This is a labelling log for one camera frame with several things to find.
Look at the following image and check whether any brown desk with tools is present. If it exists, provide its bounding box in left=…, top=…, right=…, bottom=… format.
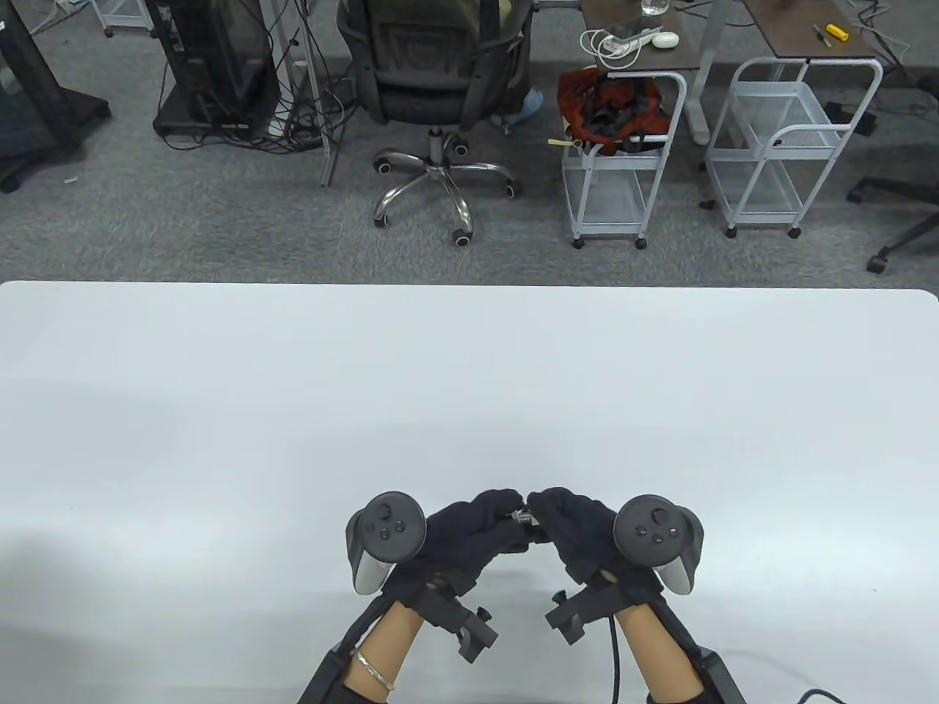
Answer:
left=741, top=0, right=881, bottom=59

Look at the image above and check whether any white cart holding bag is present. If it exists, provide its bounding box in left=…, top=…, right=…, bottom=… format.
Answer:
left=561, top=70, right=689, bottom=250

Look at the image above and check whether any black mesh office chair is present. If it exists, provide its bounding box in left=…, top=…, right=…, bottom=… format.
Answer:
left=336, top=0, right=535, bottom=247

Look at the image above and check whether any red bag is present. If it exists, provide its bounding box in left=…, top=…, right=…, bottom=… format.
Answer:
left=558, top=66, right=672, bottom=156

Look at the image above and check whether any white desk leg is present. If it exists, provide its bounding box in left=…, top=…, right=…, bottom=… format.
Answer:
left=686, top=0, right=734, bottom=145

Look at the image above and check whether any silver bracelet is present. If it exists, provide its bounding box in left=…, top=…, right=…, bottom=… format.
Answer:
left=354, top=649, right=397, bottom=692

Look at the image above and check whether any brown desk with power strip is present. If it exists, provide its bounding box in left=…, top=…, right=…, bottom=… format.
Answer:
left=578, top=0, right=704, bottom=73

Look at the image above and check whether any black rolling stand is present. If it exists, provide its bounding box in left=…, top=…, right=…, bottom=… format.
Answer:
left=0, top=0, right=112, bottom=194

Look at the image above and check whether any white power strip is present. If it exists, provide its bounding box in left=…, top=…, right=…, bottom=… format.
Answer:
left=581, top=26, right=663, bottom=70

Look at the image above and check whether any silver metal frame post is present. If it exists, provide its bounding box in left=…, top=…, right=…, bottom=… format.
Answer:
left=260, top=0, right=343, bottom=188

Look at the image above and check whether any black chair base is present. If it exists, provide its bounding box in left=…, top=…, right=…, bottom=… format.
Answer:
left=846, top=176, right=939, bottom=274

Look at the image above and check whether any black forearm sensor box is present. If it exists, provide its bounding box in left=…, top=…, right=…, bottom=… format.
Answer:
left=297, top=644, right=357, bottom=704
left=693, top=649, right=746, bottom=704

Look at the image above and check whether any tangled black cable bundle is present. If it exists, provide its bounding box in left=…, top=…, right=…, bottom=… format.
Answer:
left=158, top=0, right=360, bottom=155

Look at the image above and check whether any black power adapter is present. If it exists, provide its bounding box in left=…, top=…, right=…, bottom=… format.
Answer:
left=822, top=101, right=877, bottom=137

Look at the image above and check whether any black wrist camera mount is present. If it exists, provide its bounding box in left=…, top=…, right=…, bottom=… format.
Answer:
left=544, top=576, right=621, bottom=646
left=422, top=587, right=500, bottom=664

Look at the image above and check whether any black VR controller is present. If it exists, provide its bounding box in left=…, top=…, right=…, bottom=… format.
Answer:
left=345, top=491, right=428, bottom=596
left=613, top=495, right=705, bottom=596

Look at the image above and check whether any small white cart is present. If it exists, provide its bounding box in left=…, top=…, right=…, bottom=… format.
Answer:
left=92, top=0, right=155, bottom=37

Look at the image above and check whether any person's right forearm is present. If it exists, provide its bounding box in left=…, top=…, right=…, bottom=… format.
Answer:
left=615, top=601, right=706, bottom=704

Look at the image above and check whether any person's left hand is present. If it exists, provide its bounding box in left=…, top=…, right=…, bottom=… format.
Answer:
left=381, top=489, right=531, bottom=614

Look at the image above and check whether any black computer tower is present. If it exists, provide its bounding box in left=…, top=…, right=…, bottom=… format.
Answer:
left=143, top=0, right=283, bottom=139

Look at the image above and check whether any person's left forearm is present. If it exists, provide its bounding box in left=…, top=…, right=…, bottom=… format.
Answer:
left=341, top=603, right=428, bottom=704

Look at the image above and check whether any empty white wire cart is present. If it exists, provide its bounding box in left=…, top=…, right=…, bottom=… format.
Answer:
left=704, top=57, right=884, bottom=240

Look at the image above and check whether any person's right hand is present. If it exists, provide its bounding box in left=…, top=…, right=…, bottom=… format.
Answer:
left=526, top=487, right=668, bottom=606

